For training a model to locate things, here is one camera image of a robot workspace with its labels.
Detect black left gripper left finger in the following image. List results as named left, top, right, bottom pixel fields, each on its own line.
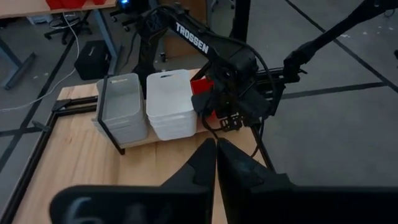
left=49, top=138, right=217, bottom=224

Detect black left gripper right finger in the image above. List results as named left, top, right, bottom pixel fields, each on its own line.
left=216, top=138, right=398, bottom=224

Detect red slotted plastic basket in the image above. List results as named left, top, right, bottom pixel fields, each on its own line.
left=190, top=77, right=218, bottom=122

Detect brown cardboard box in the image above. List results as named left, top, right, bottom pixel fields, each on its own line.
left=161, top=0, right=208, bottom=59

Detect black computer case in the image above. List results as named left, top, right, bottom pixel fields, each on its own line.
left=73, top=39, right=112, bottom=81

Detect black office chair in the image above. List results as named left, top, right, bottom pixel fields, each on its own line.
left=43, top=11, right=93, bottom=46

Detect red plastic bin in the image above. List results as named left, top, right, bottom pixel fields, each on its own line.
left=45, top=0, right=107, bottom=10

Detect wooden workbench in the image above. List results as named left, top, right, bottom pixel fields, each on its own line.
left=0, top=0, right=121, bottom=91

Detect black vertical post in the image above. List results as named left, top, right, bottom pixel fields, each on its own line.
left=231, top=0, right=252, bottom=44

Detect black rig frame strut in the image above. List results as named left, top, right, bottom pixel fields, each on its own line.
left=282, top=0, right=398, bottom=84

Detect black table edge frame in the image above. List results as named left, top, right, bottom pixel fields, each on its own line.
left=0, top=67, right=301, bottom=224

